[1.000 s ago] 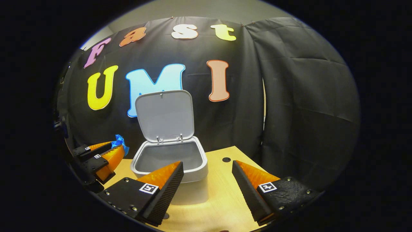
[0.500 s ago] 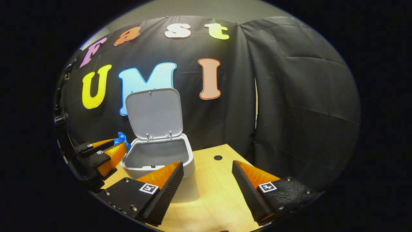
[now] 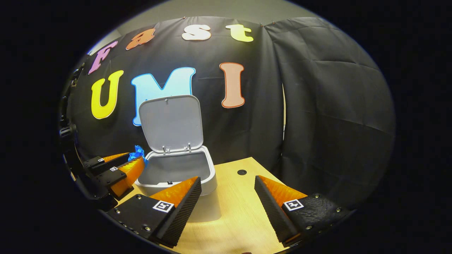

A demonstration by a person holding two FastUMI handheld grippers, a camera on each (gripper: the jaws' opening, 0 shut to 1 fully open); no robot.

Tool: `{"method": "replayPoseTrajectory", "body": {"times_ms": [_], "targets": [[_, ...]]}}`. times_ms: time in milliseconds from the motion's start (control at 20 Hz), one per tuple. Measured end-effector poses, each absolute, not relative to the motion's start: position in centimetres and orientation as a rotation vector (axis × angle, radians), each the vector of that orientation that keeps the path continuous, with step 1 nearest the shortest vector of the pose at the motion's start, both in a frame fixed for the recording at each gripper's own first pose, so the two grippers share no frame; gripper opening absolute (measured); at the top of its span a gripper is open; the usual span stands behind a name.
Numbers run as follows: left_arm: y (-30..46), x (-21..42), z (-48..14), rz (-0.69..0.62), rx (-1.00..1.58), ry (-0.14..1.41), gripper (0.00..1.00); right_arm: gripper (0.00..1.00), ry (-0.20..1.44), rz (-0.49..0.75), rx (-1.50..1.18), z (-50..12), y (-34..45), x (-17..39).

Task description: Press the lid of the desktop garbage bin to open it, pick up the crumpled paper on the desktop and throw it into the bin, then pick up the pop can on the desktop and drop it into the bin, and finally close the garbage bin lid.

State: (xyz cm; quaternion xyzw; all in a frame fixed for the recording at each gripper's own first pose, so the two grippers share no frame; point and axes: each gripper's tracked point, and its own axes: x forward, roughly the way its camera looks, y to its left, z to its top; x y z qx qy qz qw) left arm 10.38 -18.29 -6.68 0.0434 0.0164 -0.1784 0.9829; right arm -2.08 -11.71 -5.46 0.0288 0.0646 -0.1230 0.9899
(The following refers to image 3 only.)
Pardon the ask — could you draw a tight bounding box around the blue paper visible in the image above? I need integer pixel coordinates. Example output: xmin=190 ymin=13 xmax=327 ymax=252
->
xmin=128 ymin=145 xmax=147 ymax=163

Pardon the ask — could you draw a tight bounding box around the wooden desktop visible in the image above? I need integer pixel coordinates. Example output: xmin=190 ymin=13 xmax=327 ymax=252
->
xmin=120 ymin=157 xmax=308 ymax=254

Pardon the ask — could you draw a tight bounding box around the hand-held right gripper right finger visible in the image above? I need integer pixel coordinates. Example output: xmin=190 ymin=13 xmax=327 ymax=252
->
xmin=254 ymin=175 xmax=353 ymax=247

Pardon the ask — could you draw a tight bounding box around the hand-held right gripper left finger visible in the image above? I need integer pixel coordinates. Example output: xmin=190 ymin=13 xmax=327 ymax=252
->
xmin=106 ymin=176 xmax=202 ymax=248

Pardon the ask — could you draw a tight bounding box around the white desktop garbage bin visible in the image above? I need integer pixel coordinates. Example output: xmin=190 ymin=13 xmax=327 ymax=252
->
xmin=134 ymin=95 xmax=222 ymax=223

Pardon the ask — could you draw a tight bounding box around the black backdrop cloth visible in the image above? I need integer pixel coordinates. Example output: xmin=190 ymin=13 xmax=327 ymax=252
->
xmin=60 ymin=16 xmax=397 ymax=208

